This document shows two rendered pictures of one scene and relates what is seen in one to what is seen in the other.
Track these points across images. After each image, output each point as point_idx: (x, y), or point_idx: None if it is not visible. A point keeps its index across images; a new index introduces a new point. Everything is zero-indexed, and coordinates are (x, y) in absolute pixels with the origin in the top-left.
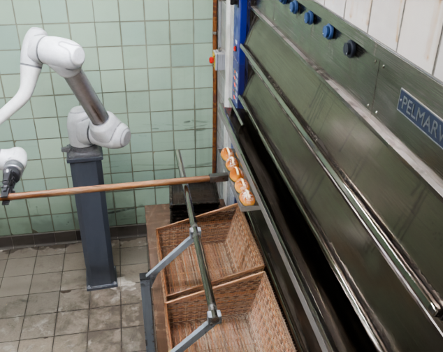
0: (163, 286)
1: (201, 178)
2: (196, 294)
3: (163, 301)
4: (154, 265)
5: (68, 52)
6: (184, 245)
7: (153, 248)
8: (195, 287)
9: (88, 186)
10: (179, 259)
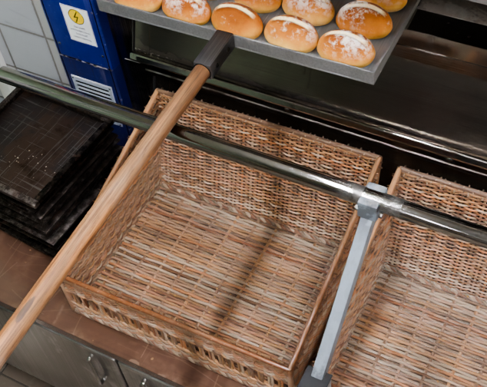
0: (210, 360)
1: (197, 83)
2: None
3: (233, 383)
4: (112, 342)
5: None
6: (365, 247)
7: (59, 315)
8: (319, 304)
9: (7, 332)
10: (140, 287)
